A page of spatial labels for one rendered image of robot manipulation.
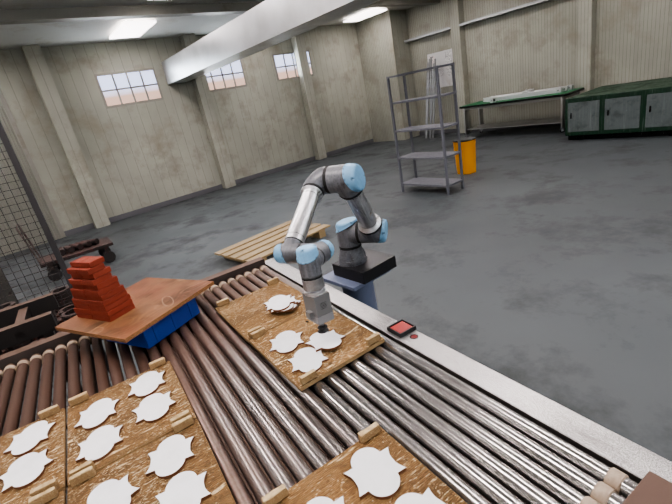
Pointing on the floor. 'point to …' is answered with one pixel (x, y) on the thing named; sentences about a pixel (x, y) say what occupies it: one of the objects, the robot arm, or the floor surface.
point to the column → (354, 289)
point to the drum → (466, 154)
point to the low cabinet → (621, 111)
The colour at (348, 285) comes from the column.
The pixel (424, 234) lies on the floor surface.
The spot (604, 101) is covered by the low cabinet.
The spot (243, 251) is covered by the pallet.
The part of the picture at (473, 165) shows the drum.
